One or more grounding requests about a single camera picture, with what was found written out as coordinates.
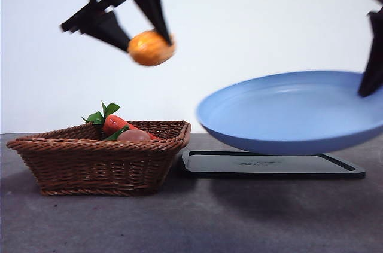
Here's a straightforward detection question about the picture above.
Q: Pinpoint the brown wicker basket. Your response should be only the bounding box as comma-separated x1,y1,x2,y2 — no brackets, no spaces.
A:
5,120,192,197

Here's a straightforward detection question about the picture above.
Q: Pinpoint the orange corn cob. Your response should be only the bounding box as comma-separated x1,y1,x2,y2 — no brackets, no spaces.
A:
127,30,177,67

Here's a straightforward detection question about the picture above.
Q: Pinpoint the blue round plate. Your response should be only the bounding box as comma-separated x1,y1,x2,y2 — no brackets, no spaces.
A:
196,69,383,157

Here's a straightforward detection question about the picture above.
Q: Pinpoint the green chili pepper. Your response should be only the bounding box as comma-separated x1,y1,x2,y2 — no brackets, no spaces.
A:
103,125,130,142

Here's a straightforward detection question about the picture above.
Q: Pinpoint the orange carrot with green leaves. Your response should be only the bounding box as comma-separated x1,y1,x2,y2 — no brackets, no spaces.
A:
81,100,162,142

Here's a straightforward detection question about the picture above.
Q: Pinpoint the black rectangular tray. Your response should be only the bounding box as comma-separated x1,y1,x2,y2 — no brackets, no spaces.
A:
179,148,366,179

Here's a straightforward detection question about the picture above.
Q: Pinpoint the pinkish brown egg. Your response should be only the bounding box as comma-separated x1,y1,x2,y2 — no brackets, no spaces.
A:
116,129,151,142

